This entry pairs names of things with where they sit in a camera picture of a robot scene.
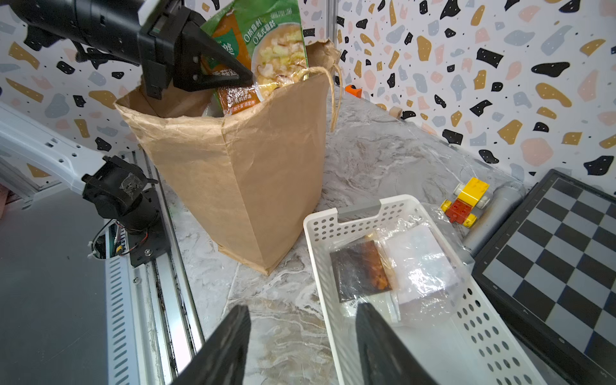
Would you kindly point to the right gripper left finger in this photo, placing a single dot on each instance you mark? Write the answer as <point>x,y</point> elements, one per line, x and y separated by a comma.
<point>223,357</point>

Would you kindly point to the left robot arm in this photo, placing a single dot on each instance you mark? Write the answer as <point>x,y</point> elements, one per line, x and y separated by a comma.
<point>64,64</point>

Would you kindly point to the brown tape piece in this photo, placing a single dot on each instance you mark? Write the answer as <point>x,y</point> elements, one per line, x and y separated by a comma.
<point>396,112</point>

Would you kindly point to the grey cylinder tube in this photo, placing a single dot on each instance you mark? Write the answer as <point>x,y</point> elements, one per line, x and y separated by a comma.
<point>503,202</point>

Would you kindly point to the black white checkerboard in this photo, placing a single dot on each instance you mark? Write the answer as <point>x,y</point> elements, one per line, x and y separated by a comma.
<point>549,271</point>

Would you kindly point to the green yellow soup packet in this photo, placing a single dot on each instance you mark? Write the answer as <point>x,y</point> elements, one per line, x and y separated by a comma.
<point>266,37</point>

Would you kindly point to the clear plastic sauce bag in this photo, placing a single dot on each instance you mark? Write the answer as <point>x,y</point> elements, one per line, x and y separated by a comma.
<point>404,270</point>

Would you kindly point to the yellow red toy block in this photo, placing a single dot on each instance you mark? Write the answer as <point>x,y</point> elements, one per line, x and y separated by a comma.
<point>470,196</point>

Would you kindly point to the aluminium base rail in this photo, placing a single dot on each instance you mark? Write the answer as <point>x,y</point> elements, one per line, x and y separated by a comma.
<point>153,332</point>

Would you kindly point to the orange clip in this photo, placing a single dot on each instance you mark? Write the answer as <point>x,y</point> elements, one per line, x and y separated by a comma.
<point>353,90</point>

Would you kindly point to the brown paper bag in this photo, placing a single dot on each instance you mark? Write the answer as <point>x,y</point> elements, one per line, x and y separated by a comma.
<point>249,179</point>

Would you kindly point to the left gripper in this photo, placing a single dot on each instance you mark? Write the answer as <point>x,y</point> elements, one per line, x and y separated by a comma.
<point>174,49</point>

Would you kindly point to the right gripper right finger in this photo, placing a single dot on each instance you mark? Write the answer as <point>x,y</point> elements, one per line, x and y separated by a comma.
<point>383,357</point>

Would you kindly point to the white plastic basket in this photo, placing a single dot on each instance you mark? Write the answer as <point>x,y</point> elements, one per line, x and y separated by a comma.
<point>473,346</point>

